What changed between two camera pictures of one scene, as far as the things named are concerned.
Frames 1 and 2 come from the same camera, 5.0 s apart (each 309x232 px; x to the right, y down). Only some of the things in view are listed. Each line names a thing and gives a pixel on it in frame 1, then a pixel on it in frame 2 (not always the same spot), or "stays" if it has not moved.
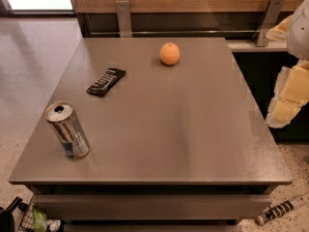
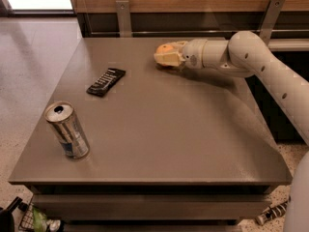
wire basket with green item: (34, 219) stays
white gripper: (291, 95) → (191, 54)
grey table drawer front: (153, 207) stays
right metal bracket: (273, 10) stays
